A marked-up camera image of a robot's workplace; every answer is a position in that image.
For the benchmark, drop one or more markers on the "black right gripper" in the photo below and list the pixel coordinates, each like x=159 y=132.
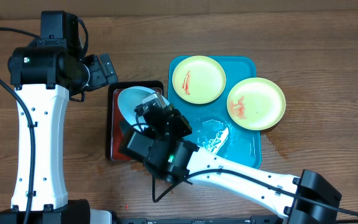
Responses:
x=176 y=120

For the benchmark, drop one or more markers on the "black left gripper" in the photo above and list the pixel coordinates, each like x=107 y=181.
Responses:
x=91 y=67

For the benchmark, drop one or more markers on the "light blue plate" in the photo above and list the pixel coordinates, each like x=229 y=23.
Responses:
x=129 y=98

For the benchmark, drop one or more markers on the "yellow plate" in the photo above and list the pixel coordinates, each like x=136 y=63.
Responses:
x=199 y=79
x=256 y=104

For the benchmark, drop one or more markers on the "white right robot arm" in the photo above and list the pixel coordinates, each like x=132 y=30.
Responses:
x=157 y=140

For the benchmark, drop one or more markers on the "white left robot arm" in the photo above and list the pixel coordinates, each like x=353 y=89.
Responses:
x=45 y=80

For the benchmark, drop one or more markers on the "blue plastic tray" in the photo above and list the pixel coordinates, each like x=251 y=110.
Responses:
x=212 y=126

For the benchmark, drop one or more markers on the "black rectangular wash basin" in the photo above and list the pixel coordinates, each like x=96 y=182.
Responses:
x=115 y=120

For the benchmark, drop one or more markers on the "cardboard backdrop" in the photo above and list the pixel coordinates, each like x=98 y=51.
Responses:
x=31 y=9

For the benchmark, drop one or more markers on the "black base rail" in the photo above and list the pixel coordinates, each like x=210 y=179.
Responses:
x=255 y=219

